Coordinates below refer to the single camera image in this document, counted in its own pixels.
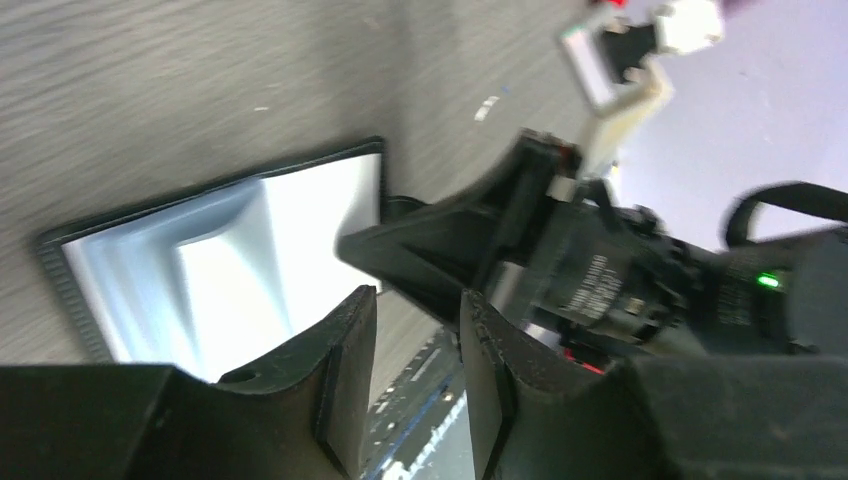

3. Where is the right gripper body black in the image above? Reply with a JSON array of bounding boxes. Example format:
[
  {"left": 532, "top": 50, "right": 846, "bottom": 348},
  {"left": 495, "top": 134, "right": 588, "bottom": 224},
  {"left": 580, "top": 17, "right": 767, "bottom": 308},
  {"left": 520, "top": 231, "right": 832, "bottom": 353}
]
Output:
[{"left": 490, "top": 180, "right": 847, "bottom": 371}]

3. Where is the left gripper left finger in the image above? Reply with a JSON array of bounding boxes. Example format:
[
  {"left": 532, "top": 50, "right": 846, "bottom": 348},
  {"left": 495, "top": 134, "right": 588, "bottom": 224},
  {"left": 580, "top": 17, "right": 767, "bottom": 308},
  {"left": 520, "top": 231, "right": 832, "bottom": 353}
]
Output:
[{"left": 1, "top": 286, "right": 376, "bottom": 479}]

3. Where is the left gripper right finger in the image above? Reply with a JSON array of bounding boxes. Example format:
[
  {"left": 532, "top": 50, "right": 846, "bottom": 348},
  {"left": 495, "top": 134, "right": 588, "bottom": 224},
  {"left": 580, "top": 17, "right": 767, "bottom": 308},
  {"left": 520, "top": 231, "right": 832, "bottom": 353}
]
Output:
[{"left": 460, "top": 291, "right": 847, "bottom": 479}]

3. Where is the black leather card holder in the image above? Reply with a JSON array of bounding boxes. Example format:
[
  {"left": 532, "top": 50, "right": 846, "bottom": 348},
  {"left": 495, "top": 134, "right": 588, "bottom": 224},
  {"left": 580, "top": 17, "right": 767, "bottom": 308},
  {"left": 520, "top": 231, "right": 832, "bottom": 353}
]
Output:
[{"left": 33, "top": 136, "right": 386, "bottom": 382}]

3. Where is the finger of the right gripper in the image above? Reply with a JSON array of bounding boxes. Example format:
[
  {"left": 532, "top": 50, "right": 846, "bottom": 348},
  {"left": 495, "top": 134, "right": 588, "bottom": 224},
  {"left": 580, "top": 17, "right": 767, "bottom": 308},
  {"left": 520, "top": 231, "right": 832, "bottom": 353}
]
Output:
[{"left": 336, "top": 129, "right": 577, "bottom": 332}]

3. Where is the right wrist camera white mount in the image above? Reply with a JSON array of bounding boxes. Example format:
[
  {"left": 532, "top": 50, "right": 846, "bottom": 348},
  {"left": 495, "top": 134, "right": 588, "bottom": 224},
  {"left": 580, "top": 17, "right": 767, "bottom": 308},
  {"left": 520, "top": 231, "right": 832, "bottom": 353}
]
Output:
[{"left": 558, "top": 1, "right": 725, "bottom": 180}]

